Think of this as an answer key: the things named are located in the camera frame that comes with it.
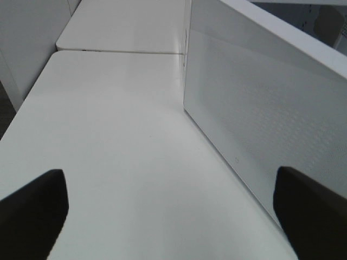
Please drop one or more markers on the white microwave oven body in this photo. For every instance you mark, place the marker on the white microwave oven body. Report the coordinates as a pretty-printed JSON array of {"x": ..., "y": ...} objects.
[{"x": 323, "y": 20}]

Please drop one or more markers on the white microwave door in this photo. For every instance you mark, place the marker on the white microwave door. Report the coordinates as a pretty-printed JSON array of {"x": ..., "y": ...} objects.
[{"x": 266, "y": 95}]

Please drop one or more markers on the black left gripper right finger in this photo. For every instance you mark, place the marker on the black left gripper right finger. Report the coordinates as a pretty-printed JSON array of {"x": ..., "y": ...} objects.
[{"x": 312, "y": 216}]

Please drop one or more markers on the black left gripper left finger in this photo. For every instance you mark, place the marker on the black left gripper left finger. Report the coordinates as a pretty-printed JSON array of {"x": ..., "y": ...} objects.
[{"x": 33, "y": 216}]

